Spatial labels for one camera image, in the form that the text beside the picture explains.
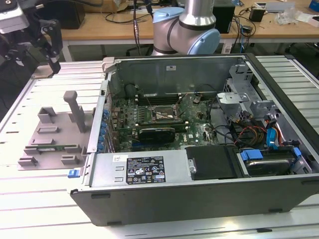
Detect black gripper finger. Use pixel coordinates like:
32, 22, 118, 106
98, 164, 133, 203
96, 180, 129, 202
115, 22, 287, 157
0, 44, 27, 65
37, 19, 63, 75

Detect hard disk in blue carrier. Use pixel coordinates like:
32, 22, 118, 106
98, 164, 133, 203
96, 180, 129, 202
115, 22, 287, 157
240, 146, 304, 177

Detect white flat box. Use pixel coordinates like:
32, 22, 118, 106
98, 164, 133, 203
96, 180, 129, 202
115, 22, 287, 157
296, 12, 319, 28

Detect clear plastic bag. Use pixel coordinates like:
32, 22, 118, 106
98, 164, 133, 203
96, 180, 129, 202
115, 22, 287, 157
275, 7, 300, 25

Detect open black PC case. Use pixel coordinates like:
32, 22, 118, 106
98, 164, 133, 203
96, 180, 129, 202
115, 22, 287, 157
66, 52, 319, 227

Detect black computer tower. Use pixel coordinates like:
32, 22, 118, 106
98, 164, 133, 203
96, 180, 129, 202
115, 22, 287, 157
37, 0, 85, 29

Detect black drive bay cover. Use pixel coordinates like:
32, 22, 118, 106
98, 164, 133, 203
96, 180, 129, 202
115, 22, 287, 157
185, 145, 241, 181

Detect grey parts rack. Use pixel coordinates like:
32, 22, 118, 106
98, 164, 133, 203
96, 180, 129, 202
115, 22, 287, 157
17, 91, 97, 171

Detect black RAM slot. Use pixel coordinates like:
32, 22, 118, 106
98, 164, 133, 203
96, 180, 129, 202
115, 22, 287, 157
138, 98, 180, 105
136, 123, 189, 132
138, 94, 180, 100
136, 119, 184, 125

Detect metal socket cover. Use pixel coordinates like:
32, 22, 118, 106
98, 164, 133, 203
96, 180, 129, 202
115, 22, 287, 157
173, 94, 186, 118

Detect thin wire locking lever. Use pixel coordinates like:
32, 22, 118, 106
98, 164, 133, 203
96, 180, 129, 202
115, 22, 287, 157
145, 95, 157, 117

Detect grey case corner piece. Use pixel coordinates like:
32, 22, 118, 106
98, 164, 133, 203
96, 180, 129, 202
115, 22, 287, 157
102, 56, 116, 73

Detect red and yellow wire bundle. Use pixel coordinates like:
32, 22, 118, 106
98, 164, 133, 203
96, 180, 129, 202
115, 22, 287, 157
234, 124, 267, 147

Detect blue flat wire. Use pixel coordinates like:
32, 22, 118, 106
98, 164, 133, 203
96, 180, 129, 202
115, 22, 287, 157
265, 125, 281, 150

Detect green RAM stick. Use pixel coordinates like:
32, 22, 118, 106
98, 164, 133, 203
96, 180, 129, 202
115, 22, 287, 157
36, 144, 67, 152

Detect blue expansion bracket clips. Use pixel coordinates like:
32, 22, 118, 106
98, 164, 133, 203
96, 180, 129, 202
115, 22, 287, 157
98, 108, 110, 152

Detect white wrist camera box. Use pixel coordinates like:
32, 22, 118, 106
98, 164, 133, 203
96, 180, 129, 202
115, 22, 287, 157
0, 0, 30, 34

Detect black graphics card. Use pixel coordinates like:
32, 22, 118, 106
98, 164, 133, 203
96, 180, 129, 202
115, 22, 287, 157
138, 126, 176, 144

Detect silver drive cage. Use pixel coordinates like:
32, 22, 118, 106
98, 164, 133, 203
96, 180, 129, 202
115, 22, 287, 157
215, 92, 250, 120

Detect small black adapter box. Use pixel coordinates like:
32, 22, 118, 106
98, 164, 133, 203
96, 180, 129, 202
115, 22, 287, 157
249, 6, 265, 22

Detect grey flat tray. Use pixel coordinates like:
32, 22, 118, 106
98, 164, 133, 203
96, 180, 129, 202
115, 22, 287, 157
255, 1, 296, 13

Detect green motherboard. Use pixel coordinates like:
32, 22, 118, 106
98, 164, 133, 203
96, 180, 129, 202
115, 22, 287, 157
107, 93, 220, 152

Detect silver power supply with label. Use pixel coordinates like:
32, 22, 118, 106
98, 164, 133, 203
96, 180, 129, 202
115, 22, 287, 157
88, 149, 192, 187

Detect CPU socket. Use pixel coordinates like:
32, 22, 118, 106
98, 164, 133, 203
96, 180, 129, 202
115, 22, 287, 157
151, 103, 181, 122

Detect wooden desk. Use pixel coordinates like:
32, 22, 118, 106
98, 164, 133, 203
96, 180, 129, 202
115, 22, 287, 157
59, 0, 319, 47

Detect tall black box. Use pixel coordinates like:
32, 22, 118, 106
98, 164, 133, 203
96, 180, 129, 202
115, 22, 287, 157
214, 4, 236, 34

